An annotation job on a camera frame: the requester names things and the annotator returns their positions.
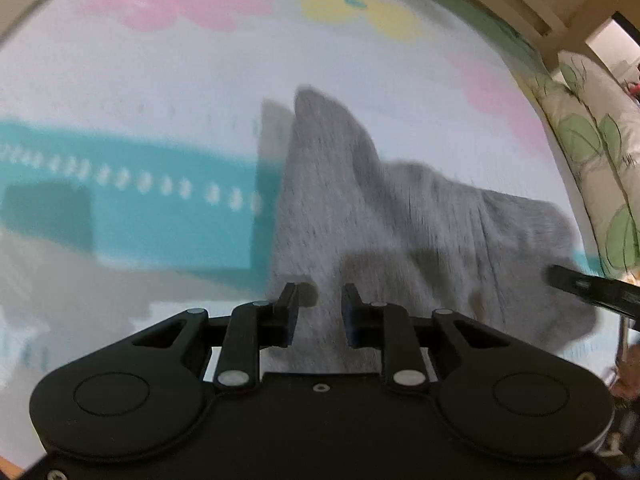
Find floral white bed sheet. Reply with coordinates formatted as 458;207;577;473
1;0;615;467

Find grey knit pants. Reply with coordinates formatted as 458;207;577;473
262;88;597;373

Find leaf pattern pillow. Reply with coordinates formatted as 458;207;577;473
528;51;639;283

